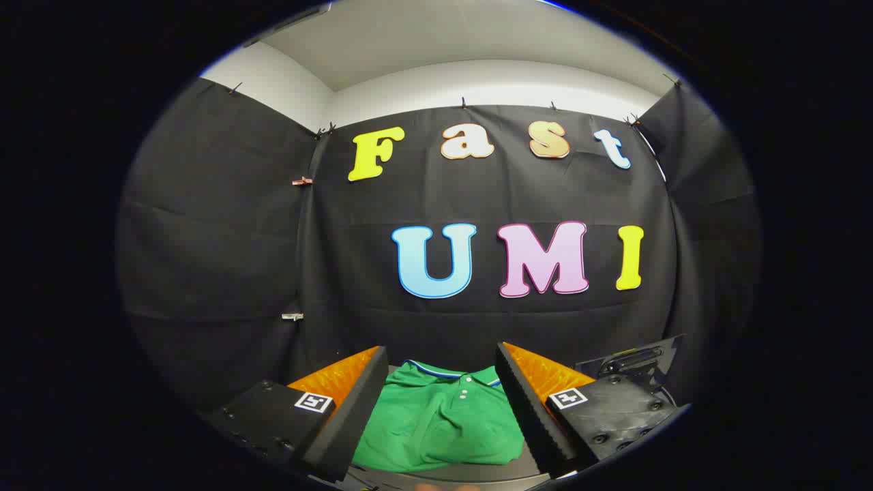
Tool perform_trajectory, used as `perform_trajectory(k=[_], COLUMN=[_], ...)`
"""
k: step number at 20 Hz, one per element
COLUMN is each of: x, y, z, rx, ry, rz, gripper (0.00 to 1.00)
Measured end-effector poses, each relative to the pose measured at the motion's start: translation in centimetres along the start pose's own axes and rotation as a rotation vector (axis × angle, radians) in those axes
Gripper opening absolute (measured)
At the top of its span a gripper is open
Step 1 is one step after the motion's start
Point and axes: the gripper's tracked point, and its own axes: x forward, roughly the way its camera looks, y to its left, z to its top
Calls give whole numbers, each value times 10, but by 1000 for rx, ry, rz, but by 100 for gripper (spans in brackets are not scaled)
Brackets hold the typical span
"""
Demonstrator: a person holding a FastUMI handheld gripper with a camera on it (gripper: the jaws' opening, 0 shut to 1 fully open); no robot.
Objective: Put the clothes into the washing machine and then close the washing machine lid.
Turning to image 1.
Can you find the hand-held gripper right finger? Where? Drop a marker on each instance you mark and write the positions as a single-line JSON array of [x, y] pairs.
[[528, 409]]

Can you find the green polo shirt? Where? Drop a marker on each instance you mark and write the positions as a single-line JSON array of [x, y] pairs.
[[443, 423]]

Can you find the black backdrop cloth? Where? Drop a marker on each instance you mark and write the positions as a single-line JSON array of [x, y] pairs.
[[477, 191]]

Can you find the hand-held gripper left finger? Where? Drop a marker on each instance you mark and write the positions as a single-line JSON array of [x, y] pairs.
[[354, 416]]

